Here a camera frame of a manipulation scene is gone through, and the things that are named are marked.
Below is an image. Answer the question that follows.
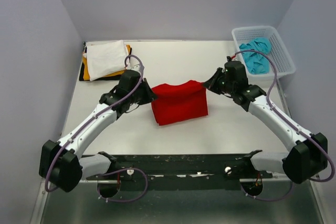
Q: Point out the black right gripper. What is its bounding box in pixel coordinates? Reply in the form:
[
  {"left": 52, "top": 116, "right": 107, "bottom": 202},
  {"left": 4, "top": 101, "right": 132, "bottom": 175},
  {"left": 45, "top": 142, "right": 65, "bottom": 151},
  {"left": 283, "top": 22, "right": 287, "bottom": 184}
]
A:
[{"left": 204, "top": 67, "right": 236, "bottom": 95}]

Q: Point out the red t shirt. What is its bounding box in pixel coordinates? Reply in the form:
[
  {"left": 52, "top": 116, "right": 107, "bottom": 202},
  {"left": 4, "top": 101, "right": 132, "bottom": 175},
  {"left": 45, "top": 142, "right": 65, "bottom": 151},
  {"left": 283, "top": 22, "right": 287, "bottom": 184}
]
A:
[{"left": 151, "top": 80, "right": 208, "bottom": 126}]

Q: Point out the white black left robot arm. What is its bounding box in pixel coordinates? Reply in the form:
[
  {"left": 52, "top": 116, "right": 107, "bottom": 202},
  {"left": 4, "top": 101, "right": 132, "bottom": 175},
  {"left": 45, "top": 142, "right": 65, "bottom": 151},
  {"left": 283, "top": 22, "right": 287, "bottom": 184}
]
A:
[{"left": 39, "top": 69, "right": 156, "bottom": 193}]

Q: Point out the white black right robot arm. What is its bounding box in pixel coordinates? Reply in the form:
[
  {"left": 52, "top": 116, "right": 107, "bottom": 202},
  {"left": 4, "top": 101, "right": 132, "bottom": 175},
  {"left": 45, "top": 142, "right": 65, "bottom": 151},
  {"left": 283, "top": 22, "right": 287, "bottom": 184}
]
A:
[{"left": 203, "top": 61, "right": 328, "bottom": 184}]

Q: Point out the teal crumpled t shirt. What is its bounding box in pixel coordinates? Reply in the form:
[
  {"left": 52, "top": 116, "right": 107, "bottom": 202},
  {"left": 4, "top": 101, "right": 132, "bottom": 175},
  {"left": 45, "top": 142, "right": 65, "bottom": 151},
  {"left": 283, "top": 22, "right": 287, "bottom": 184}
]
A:
[{"left": 239, "top": 37, "right": 272, "bottom": 74}]

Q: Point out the white folded t shirt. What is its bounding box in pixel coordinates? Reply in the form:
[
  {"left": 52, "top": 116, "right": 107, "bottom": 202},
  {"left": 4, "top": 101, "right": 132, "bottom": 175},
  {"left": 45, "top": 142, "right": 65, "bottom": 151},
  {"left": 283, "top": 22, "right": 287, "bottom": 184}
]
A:
[{"left": 83, "top": 40, "right": 131, "bottom": 81}]

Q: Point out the white plastic laundry basket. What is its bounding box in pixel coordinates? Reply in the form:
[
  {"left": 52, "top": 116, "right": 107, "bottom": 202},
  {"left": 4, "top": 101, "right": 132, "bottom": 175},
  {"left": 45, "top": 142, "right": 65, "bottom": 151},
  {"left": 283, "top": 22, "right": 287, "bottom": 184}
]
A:
[{"left": 232, "top": 26, "right": 296, "bottom": 81}]

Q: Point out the yellow folded t shirt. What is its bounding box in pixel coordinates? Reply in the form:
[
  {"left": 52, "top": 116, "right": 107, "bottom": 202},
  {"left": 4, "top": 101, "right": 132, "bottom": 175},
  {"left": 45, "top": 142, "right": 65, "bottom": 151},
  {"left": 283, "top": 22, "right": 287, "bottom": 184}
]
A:
[{"left": 82, "top": 45, "right": 132, "bottom": 81}]

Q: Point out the black folded t shirt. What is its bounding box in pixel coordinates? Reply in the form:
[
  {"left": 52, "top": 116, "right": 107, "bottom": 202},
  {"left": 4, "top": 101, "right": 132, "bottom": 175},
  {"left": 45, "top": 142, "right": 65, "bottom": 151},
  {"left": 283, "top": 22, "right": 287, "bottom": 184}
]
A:
[{"left": 79, "top": 55, "right": 124, "bottom": 81}]

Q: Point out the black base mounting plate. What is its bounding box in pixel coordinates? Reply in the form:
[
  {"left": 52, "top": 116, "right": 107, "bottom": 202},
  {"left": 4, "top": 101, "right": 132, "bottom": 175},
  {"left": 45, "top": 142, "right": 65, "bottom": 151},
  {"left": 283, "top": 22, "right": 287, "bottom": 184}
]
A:
[{"left": 86, "top": 154, "right": 272, "bottom": 191}]

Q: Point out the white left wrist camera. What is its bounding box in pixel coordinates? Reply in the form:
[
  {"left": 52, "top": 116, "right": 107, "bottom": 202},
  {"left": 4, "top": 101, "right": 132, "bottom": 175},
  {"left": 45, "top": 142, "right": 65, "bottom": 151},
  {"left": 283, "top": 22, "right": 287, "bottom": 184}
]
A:
[{"left": 126, "top": 63, "right": 142, "bottom": 73}]

